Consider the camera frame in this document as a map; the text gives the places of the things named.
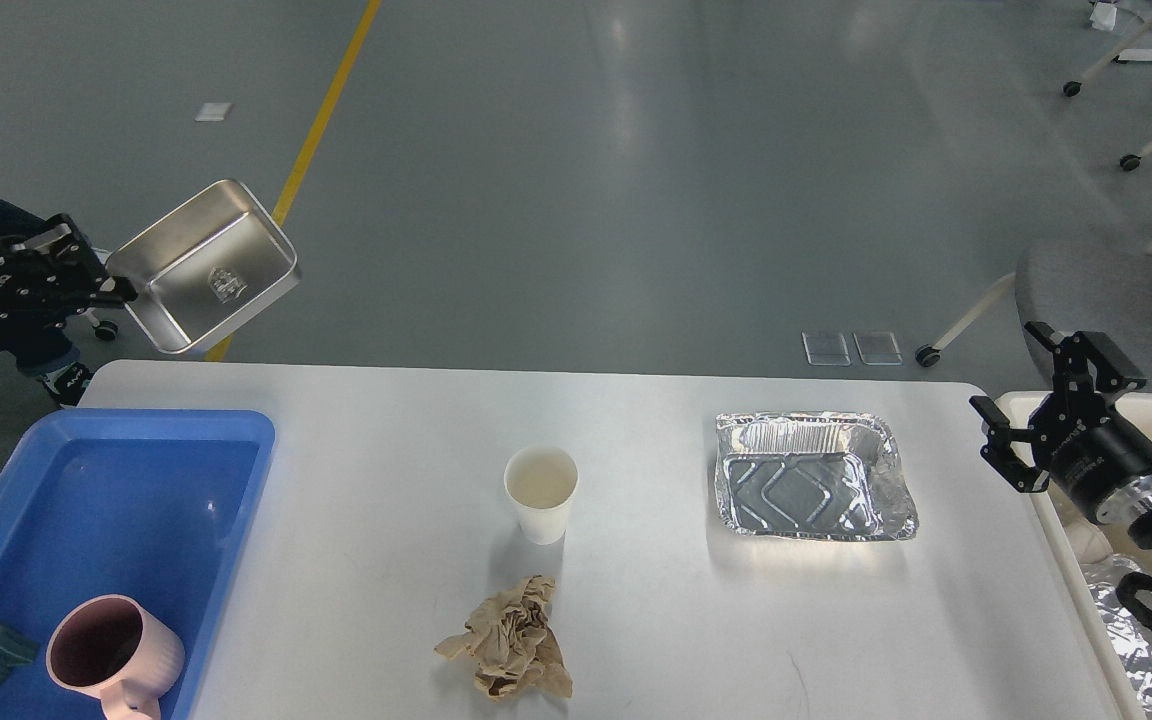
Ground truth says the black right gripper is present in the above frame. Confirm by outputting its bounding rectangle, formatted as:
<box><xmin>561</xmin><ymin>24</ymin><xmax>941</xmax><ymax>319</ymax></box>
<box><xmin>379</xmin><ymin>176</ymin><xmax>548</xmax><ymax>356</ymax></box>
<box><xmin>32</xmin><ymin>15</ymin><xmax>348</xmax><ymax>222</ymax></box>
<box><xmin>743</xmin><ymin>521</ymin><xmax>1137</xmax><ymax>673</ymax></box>
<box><xmin>969</xmin><ymin>323</ymin><xmax>1152</xmax><ymax>525</ymax></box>

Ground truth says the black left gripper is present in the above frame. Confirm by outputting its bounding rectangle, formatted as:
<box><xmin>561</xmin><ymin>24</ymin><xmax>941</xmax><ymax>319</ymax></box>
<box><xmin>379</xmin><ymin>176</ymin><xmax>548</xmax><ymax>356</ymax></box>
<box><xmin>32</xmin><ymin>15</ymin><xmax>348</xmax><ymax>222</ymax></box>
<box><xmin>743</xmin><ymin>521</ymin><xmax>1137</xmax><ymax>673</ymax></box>
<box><xmin>0</xmin><ymin>214</ymin><xmax>141</xmax><ymax>355</ymax></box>

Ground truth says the stainless steel tray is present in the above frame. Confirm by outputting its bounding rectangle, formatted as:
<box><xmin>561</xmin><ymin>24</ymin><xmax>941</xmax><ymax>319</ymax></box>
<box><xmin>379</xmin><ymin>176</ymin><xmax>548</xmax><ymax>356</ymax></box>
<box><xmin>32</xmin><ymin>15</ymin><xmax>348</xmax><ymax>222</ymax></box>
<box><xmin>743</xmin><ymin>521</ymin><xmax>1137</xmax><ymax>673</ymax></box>
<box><xmin>105</xmin><ymin>179</ymin><xmax>302</xmax><ymax>355</ymax></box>

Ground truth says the pink mug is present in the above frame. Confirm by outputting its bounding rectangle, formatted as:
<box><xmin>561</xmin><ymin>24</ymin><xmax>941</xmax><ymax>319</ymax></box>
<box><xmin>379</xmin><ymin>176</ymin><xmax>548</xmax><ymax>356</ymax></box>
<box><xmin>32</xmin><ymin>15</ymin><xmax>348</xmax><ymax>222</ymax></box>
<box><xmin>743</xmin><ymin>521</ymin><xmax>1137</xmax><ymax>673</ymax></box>
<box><xmin>45</xmin><ymin>594</ymin><xmax>185</xmax><ymax>719</ymax></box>

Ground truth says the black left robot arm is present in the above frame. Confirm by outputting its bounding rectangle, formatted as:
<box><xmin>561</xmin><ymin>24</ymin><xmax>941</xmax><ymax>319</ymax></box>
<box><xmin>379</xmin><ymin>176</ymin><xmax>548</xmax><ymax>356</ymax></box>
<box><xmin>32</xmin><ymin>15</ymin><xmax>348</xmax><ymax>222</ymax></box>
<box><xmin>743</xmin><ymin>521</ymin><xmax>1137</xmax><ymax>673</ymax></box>
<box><xmin>0</xmin><ymin>214</ymin><xmax>141</xmax><ymax>353</ymax></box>

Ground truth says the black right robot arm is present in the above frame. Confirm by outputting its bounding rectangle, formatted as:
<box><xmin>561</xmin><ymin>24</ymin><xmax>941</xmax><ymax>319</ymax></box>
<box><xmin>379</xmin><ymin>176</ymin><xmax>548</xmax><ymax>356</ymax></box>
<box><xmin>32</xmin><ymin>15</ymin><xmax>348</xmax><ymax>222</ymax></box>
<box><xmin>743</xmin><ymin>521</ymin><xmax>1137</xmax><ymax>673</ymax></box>
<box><xmin>970</xmin><ymin>323</ymin><xmax>1152</xmax><ymax>632</ymax></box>

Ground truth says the seated person in black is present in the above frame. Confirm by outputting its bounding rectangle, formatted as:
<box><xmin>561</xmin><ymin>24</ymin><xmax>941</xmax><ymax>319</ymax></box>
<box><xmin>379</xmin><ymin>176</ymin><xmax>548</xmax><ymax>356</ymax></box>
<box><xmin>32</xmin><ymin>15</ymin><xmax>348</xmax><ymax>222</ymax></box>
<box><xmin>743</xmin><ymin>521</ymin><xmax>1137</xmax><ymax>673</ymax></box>
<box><xmin>0</xmin><ymin>199</ymin><xmax>93</xmax><ymax>407</ymax></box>

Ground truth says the cream plastic bin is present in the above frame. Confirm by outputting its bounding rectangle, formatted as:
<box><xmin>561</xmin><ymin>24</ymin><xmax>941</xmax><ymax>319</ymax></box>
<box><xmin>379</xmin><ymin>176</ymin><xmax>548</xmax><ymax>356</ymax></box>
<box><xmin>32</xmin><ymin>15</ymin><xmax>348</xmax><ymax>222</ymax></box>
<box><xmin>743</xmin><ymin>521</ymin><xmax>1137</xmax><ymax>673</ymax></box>
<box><xmin>1030</xmin><ymin>393</ymin><xmax>1152</xmax><ymax>719</ymax></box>

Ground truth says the grey office chair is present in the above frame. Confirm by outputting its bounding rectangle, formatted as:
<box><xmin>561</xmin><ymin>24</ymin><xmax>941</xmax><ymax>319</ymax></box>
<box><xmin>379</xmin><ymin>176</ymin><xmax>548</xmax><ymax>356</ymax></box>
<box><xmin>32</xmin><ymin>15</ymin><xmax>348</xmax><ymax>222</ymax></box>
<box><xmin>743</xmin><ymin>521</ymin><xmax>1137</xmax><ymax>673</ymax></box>
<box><xmin>915</xmin><ymin>241</ymin><xmax>1152</xmax><ymax>392</ymax></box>

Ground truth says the aluminium foil tray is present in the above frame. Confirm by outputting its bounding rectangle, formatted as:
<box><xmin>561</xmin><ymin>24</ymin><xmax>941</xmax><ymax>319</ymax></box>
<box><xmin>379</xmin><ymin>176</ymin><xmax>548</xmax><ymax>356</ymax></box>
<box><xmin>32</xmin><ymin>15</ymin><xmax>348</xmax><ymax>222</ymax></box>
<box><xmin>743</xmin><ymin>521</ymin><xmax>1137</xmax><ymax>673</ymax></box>
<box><xmin>713</xmin><ymin>411</ymin><xmax>920</xmax><ymax>543</ymax></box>

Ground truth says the blue plastic bin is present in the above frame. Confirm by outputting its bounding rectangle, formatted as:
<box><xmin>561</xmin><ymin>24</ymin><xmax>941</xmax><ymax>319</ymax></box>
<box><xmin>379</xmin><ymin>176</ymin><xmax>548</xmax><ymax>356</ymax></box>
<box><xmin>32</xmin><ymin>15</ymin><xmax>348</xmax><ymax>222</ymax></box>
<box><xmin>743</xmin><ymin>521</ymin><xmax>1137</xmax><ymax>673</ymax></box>
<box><xmin>0</xmin><ymin>407</ymin><xmax>276</xmax><ymax>719</ymax></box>

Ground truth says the white paper cup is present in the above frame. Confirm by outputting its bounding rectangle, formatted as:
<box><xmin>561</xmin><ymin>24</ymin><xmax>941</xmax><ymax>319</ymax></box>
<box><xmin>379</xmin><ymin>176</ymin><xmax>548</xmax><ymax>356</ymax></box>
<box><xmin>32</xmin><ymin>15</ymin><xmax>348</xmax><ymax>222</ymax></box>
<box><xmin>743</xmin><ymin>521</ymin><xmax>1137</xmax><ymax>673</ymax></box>
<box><xmin>503</xmin><ymin>446</ymin><xmax>579</xmax><ymax>546</ymax></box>

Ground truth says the crumpled brown paper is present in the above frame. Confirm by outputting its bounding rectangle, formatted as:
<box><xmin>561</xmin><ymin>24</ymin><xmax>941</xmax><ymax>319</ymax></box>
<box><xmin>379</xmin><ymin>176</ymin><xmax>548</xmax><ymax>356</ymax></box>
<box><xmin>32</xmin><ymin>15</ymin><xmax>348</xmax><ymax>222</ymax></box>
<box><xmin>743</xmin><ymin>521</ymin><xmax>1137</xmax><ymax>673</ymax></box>
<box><xmin>434</xmin><ymin>575</ymin><xmax>573</xmax><ymax>702</ymax></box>

